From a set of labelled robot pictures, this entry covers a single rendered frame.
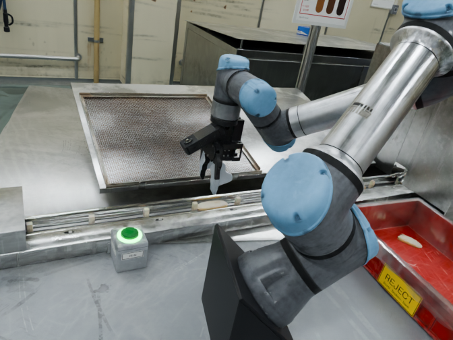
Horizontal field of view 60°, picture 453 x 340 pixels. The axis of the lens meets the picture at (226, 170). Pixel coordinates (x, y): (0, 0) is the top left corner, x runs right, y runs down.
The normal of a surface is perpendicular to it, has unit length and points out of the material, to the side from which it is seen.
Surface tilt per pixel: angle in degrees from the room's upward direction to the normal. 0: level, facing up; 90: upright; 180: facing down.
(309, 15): 90
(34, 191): 0
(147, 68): 90
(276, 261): 29
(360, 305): 0
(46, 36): 90
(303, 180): 52
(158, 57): 90
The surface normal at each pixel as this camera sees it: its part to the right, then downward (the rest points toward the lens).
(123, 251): 0.44, 0.48
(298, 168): -0.58, -0.46
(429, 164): -0.89, 0.07
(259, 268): -0.19, -0.65
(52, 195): 0.16, -0.87
